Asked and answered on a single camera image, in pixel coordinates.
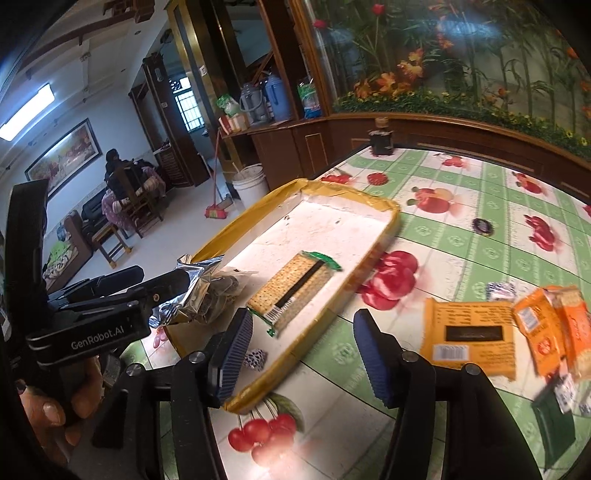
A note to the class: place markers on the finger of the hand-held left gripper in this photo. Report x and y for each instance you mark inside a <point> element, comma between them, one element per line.
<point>101,279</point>
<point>161,288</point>

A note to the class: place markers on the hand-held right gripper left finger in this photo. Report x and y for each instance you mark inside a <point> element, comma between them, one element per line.
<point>235,355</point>

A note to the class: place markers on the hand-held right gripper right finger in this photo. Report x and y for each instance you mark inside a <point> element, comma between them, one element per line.
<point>374,364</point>

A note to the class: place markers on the silver foil snack packet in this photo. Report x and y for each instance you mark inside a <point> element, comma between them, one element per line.
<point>203,286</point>

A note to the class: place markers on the orange snack packet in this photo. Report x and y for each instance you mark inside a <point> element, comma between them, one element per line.
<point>466,318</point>

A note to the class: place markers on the yellow cardboard tray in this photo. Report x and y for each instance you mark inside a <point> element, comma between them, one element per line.
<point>323,221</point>

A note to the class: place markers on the orange cracker packet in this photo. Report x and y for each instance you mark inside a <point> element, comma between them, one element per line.
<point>577,323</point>
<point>538,323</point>

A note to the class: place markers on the dark green snack packet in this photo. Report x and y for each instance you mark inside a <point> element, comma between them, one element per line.
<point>554,429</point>

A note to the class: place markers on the person's left hand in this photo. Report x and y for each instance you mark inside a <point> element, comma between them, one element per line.
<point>51,410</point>

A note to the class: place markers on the blue dotted candy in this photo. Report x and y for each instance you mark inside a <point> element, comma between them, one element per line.
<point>256,360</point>

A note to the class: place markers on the wooden stool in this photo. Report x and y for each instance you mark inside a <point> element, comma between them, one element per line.
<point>111,240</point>

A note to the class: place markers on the wooden sofa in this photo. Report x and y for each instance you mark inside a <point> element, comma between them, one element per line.
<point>69,249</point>

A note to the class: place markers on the wooden chair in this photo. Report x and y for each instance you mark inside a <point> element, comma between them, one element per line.
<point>138,203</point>

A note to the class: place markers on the green cracker packet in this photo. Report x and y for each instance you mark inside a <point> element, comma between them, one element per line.
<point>295,286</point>

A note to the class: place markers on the red broom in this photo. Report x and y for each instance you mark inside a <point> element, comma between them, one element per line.
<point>216,213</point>

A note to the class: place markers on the white plastic bucket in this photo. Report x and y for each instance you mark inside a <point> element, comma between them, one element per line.
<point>251,187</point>

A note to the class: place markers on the round dark lid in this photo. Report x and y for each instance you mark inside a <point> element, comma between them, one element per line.
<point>482,226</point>

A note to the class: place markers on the red white box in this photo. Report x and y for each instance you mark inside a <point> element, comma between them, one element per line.
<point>233,123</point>

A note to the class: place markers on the wooden cabinet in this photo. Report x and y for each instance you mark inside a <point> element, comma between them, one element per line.
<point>277,147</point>

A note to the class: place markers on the barred door window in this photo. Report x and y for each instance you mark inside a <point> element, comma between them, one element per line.
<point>189,108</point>

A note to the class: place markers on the ceiling light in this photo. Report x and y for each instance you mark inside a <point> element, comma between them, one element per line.
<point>25,113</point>

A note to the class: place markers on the green white bag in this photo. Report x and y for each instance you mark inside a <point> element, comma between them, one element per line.
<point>228,104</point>

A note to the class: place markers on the fruit printed tablecloth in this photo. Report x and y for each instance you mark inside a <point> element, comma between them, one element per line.
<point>485,194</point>

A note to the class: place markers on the grey thermos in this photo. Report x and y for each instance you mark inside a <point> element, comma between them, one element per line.
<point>253,104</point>

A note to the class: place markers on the blue thermos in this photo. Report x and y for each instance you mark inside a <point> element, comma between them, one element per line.
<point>278,99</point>

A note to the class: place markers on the dark glass jar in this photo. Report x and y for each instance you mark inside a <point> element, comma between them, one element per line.
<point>381,138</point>

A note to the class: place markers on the blue green bag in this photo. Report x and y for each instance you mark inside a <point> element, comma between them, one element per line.
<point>309,99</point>

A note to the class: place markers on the wooden ceiling ornament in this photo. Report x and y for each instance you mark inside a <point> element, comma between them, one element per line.
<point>127,9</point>

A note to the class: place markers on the framed wall picture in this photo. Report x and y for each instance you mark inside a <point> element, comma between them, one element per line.
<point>64,157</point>

